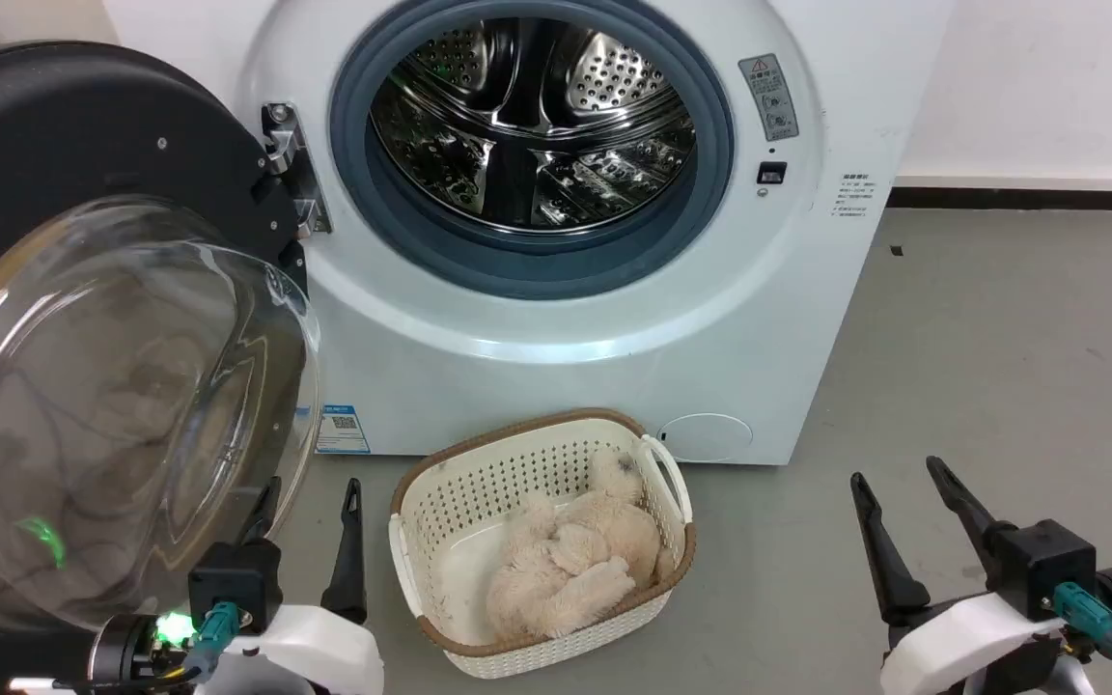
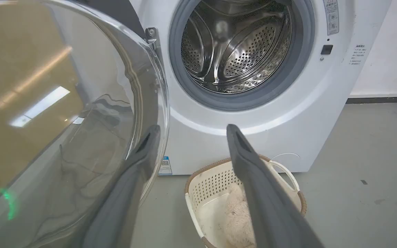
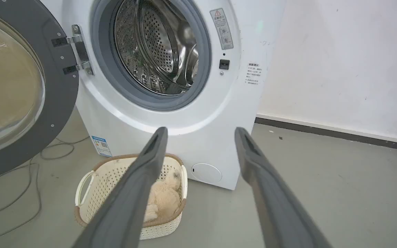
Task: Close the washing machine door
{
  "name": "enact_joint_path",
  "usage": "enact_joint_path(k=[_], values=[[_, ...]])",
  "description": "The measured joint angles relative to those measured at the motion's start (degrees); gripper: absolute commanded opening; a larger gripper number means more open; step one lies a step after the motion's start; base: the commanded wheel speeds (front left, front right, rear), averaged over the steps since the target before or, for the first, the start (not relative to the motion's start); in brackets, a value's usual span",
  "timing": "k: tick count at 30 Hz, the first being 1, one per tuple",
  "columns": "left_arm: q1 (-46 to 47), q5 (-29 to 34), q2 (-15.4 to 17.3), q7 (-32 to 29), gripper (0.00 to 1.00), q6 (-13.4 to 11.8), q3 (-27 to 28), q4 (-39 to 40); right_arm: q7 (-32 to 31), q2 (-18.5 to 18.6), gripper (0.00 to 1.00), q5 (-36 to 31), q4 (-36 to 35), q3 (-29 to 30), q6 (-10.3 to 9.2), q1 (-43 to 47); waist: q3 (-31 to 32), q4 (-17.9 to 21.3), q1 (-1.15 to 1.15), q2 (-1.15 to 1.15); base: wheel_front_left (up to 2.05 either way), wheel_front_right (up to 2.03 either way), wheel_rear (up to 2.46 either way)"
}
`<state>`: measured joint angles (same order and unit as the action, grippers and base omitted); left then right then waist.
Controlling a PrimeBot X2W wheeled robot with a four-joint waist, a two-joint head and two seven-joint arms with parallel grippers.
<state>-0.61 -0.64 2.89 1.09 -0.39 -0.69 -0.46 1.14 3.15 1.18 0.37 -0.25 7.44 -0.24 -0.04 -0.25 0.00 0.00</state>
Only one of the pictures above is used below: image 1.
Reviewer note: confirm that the stainless steel drum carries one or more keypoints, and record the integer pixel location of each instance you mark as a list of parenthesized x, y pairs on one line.
[(527, 125)]

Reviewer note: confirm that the washer door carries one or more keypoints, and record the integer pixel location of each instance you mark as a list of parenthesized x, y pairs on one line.
[(54, 125)]

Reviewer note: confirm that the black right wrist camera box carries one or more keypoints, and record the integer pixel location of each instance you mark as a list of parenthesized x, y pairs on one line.
[(1043, 565)]

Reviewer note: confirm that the blue energy sticker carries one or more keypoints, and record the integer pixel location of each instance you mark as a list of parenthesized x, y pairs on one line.
[(343, 430)]

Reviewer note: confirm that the small printed text label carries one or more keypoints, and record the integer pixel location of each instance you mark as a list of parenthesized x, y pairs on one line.
[(853, 195)]

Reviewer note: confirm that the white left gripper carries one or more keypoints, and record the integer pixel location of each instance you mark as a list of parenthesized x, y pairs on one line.
[(324, 652)]

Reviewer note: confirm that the black door latch slot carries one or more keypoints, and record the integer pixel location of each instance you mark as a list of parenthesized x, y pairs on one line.
[(771, 173)]

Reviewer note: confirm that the metal door hinge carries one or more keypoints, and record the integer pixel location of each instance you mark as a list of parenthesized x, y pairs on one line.
[(293, 159)]

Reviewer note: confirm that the white front-load washing machine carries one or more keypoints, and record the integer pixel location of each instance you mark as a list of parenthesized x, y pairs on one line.
[(517, 386)]

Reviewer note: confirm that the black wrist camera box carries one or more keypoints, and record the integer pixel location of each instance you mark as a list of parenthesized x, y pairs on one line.
[(233, 579), (1043, 565)]

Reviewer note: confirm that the round white filter cover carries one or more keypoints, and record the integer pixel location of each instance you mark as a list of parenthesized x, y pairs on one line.
[(706, 437)]

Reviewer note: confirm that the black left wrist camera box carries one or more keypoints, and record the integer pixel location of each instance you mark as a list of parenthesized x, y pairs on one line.
[(233, 579)]

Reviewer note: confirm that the grey warning sticker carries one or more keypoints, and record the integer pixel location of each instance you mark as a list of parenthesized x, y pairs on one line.
[(769, 97)]

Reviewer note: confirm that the beige plush toy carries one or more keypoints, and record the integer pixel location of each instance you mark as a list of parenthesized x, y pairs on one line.
[(566, 569)]

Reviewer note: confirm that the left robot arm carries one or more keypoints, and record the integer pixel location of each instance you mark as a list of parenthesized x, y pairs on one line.
[(117, 652)]

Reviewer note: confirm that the white plastic laundry basket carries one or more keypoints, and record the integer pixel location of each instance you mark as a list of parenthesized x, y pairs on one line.
[(440, 502)]

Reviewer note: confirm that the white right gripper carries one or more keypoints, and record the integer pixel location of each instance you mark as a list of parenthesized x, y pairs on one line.
[(952, 647)]

